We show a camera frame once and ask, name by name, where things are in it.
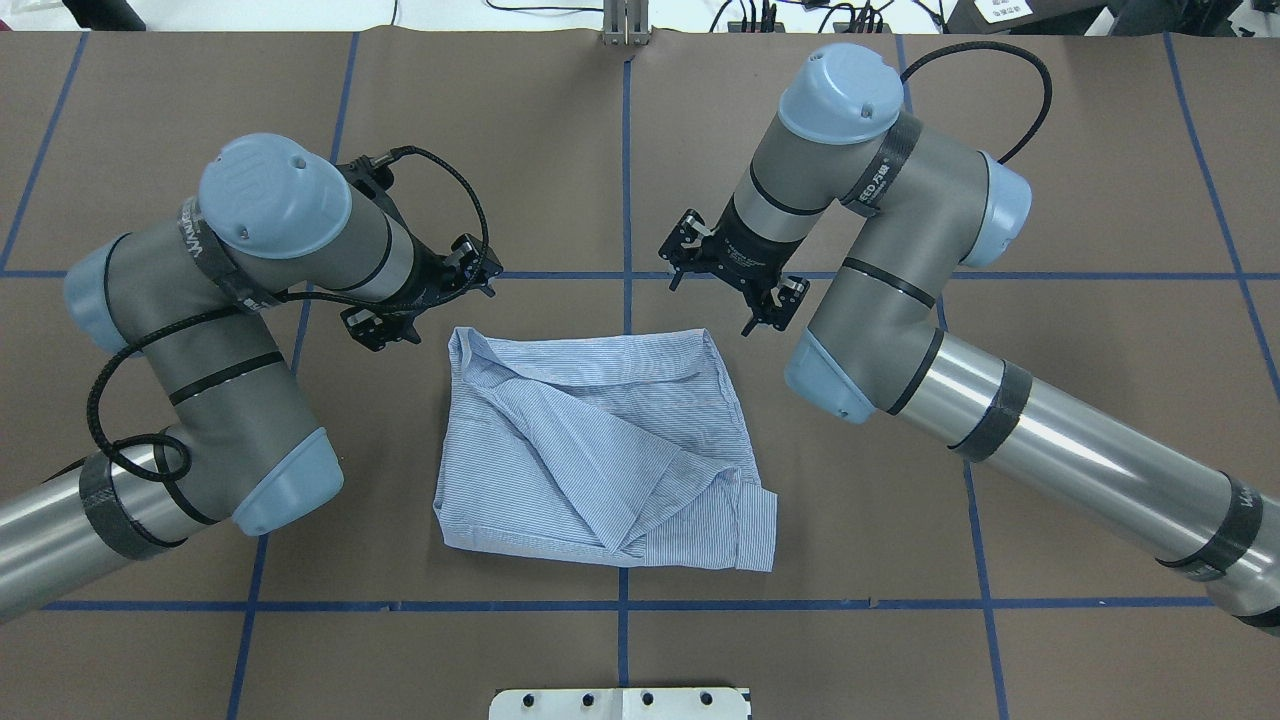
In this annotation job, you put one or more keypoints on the light blue striped shirt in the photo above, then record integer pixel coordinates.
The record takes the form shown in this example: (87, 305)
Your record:
(629, 451)

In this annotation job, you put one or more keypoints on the white central pillar with base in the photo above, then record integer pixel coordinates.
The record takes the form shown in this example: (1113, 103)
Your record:
(623, 703)

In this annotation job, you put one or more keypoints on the aluminium frame post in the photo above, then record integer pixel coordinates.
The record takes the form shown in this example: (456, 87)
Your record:
(626, 23)

